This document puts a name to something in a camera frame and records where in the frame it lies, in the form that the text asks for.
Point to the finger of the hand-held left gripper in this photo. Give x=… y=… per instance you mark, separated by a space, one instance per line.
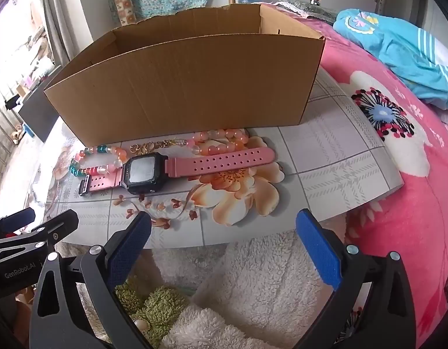
x=53 y=227
x=17 y=221

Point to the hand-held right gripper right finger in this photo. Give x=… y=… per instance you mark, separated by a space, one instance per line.
x=318 y=251

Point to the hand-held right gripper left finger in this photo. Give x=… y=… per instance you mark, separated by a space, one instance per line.
x=129 y=249

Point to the black wristwatch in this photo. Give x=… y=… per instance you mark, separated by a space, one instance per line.
x=216 y=161

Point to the brown cardboard box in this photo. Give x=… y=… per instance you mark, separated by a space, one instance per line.
x=191 y=80

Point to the white fluffy blanket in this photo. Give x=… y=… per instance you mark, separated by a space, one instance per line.
x=267 y=280

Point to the green fluffy cloth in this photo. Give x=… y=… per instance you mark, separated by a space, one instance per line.
x=158 y=309

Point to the pink floral blanket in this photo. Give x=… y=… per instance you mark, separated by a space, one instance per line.
x=383 y=232

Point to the white pearl button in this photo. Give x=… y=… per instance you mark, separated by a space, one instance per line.
x=139 y=324

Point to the dark side table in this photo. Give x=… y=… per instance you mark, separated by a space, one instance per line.
x=40 y=105

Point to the grey curtain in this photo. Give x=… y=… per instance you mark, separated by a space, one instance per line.
x=60 y=14

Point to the blue striped garment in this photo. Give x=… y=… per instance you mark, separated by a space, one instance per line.
x=402 y=51

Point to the grey lace cloth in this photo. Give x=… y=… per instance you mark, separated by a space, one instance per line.
x=307 y=8

